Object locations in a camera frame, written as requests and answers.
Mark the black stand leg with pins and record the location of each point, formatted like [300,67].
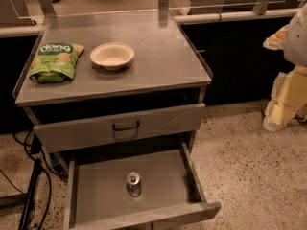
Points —
[28,204]

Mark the grey metal cabinet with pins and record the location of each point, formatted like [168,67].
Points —
[137,77]

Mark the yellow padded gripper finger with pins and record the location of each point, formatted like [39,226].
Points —
[288,96]
[276,40]

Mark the black drawer handle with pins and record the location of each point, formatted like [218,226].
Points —
[126,128]

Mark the redbull can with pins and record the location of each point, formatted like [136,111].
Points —
[134,184]

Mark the open grey middle drawer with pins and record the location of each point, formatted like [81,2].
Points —
[152,186]

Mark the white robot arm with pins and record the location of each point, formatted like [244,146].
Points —
[295,43]

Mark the white horizontal rail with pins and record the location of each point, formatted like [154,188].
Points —
[233,16]

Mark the closed grey upper drawer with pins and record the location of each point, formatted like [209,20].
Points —
[91,132]

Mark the green chips bag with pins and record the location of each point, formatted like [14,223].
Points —
[55,62]

